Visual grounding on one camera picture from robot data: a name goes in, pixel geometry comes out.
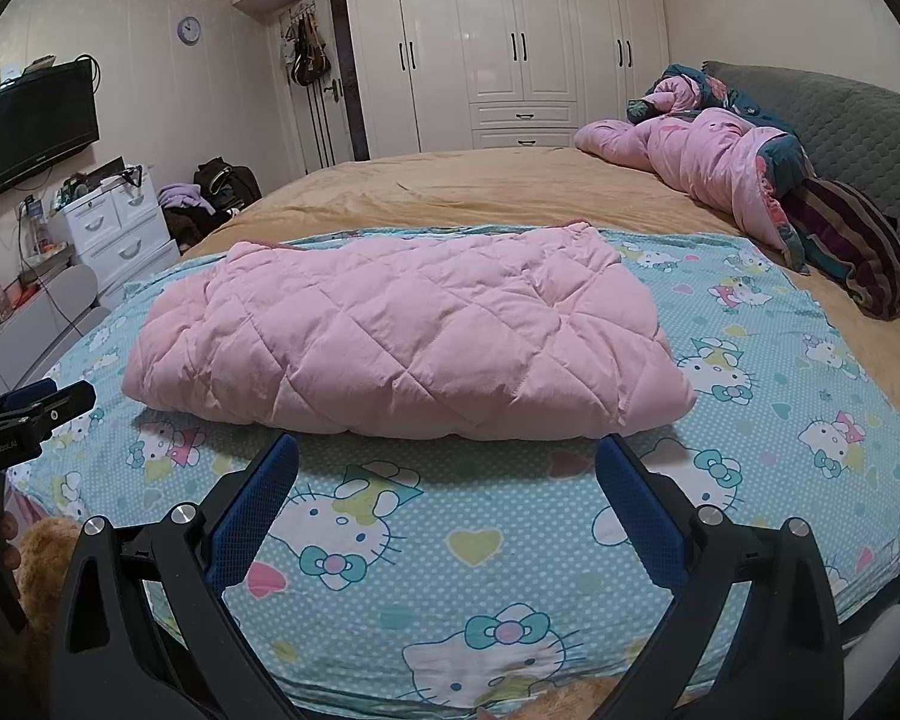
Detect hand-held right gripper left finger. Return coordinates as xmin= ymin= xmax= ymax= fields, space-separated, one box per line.
xmin=49 ymin=433 xmax=323 ymax=720

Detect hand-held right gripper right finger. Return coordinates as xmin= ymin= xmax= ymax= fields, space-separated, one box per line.
xmin=595 ymin=435 xmax=845 ymax=720

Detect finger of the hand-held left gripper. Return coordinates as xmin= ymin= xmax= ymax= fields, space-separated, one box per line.
xmin=0 ymin=381 xmax=96 ymax=443
xmin=0 ymin=380 xmax=58 ymax=412

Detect pink quilted jacket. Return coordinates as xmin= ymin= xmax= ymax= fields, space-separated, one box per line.
xmin=122 ymin=221 xmax=697 ymax=442

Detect dark clothes pile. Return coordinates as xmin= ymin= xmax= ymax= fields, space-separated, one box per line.
xmin=161 ymin=206 xmax=230 ymax=252

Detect white low cabinet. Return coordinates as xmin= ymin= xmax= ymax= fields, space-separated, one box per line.
xmin=0 ymin=264 xmax=110 ymax=391

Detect blue cat print blanket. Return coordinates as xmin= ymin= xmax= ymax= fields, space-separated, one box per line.
xmin=7 ymin=223 xmax=900 ymax=720

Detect white drawer chest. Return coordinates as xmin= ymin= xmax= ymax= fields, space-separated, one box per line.
xmin=49 ymin=169 xmax=181 ymax=293

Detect purple cloth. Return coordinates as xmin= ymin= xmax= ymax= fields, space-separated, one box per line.
xmin=157 ymin=181 xmax=215 ymax=215

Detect black television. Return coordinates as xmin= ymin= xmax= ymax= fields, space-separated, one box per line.
xmin=0 ymin=60 xmax=100 ymax=202

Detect black bag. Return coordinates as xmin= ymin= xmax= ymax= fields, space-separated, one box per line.
xmin=193 ymin=157 xmax=263 ymax=211

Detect striped dark garment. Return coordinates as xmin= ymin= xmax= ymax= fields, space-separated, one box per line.
xmin=784 ymin=178 xmax=900 ymax=320

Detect pink puffy coat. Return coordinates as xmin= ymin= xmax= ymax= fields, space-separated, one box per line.
xmin=574 ymin=73 xmax=811 ymax=275

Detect bed with tan bedspread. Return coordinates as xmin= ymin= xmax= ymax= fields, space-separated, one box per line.
xmin=176 ymin=146 xmax=900 ymax=421

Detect white room door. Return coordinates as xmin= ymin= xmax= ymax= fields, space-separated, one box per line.
xmin=274 ymin=0 xmax=338 ymax=173

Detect bags hanging on door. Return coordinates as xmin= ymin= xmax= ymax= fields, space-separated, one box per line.
xmin=289 ymin=11 xmax=331 ymax=87

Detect grey quilted headboard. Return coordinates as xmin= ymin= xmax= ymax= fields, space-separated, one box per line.
xmin=701 ymin=60 xmax=900 ymax=293

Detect white wardrobe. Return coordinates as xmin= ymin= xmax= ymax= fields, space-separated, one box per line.
xmin=343 ymin=0 xmax=672 ymax=158

